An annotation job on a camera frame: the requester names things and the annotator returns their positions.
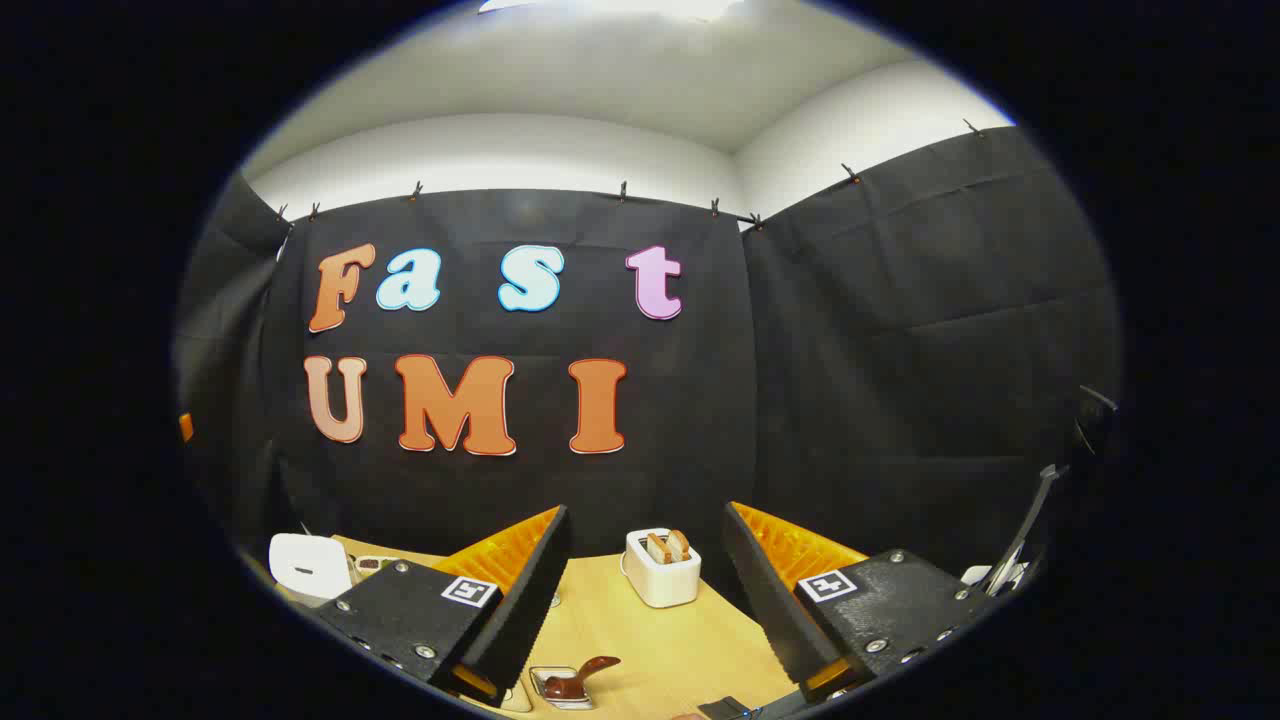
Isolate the clear perforated chopstick holder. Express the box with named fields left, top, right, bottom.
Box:
left=529, top=665, right=597, bottom=711

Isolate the white rice cooker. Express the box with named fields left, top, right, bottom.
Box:
left=268, top=533, right=353, bottom=608

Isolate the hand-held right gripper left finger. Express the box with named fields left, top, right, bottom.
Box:
left=315, top=505, right=573, bottom=709

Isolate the white toaster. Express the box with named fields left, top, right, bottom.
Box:
left=622, top=528, right=702, bottom=609

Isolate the brown wooden spoon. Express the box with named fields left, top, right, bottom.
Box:
left=543, top=656, right=621, bottom=701

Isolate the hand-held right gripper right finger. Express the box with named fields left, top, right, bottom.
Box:
left=722, top=501, right=1001, bottom=704

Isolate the black backdrop cloth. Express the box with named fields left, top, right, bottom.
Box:
left=175, top=125, right=1123, bottom=601

